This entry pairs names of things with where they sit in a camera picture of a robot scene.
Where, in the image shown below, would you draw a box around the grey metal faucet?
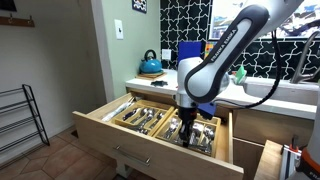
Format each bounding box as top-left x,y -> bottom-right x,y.
289,30 -> 320,84

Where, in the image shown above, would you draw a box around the white light switch plate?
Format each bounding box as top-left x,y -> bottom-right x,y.
114,18 -> 125,41

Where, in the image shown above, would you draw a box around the blue-handled utensil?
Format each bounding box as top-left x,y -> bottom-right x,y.
122,107 -> 141,122

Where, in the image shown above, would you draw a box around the green dish sponge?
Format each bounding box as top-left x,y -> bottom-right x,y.
233,64 -> 248,85

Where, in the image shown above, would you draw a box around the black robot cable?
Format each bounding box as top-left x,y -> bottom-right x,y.
213,29 -> 283,110

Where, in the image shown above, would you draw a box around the wooden coat hook rail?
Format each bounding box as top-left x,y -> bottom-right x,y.
0,13 -> 36,28

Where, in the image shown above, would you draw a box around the wooden base cabinet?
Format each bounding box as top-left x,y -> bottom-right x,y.
126,87 -> 318,180

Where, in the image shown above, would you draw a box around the blue tea kettle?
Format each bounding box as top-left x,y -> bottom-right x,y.
139,49 -> 163,75

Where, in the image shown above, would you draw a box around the wooden robot cart top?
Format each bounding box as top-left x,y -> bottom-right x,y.
253,139 -> 284,180

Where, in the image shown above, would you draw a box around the stainless steel spoon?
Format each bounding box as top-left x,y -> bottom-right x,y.
149,111 -> 166,130
138,109 -> 156,129
199,125 -> 216,154
130,107 -> 150,125
163,117 -> 181,140
192,122 -> 205,148

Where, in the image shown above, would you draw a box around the white kitchen sink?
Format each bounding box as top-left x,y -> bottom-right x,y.
242,78 -> 320,106

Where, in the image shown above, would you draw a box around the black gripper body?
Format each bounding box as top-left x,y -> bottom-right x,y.
177,106 -> 198,126

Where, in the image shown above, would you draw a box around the blue container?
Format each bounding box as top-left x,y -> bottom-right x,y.
177,41 -> 203,64

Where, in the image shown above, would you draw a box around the grey robot base orange ring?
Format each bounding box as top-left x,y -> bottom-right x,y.
286,99 -> 320,180

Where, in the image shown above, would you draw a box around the aluminium profile rail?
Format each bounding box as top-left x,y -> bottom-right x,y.
279,143 -> 303,180

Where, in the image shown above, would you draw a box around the dark framed picture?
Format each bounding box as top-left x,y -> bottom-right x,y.
0,0 -> 18,13

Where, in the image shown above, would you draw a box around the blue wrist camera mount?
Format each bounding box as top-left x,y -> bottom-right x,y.
198,101 -> 216,120

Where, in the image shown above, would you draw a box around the black metal shoe rack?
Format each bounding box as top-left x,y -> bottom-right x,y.
0,83 -> 51,158

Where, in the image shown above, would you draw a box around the kitchen window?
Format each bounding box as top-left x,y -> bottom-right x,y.
208,0 -> 320,42

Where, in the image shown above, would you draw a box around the bamboo cutlery organizer three compartments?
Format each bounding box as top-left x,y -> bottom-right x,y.
110,99 -> 176,137

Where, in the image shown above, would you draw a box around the bamboo cutlery organizer four compartments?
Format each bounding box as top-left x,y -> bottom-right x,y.
153,108 -> 222,158

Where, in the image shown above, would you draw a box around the white wall outlet plate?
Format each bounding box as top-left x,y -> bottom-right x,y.
161,48 -> 172,61

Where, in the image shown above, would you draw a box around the black star-shaped trivet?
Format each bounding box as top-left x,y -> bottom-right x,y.
150,80 -> 169,88

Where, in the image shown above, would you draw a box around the white stand leg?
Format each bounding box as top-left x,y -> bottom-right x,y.
115,163 -> 134,179

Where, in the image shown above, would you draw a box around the colourful mosaic tile board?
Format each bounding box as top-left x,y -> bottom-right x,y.
203,41 -> 218,59

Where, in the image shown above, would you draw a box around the clear plastic wrapped packet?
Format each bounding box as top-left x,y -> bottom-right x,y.
101,96 -> 138,123

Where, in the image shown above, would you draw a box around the square wooden trivet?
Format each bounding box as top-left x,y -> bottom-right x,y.
135,71 -> 168,81

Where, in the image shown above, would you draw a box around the light wooden drawer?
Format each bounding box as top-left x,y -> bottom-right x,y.
72,91 -> 245,180

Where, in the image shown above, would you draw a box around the metal drawer handle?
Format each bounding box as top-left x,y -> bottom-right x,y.
113,144 -> 152,167

